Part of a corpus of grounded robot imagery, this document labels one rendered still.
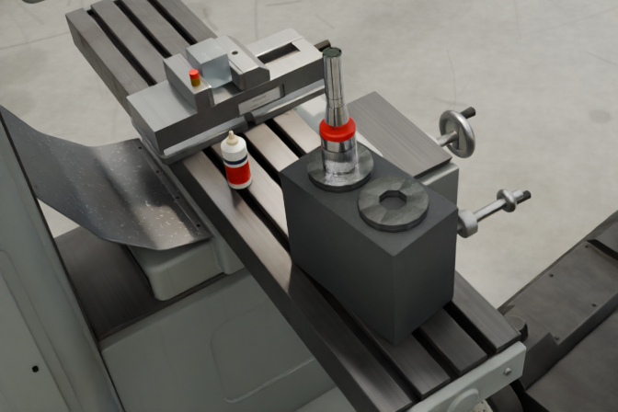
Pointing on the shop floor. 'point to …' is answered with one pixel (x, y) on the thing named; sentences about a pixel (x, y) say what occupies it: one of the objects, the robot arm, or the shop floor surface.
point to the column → (41, 311)
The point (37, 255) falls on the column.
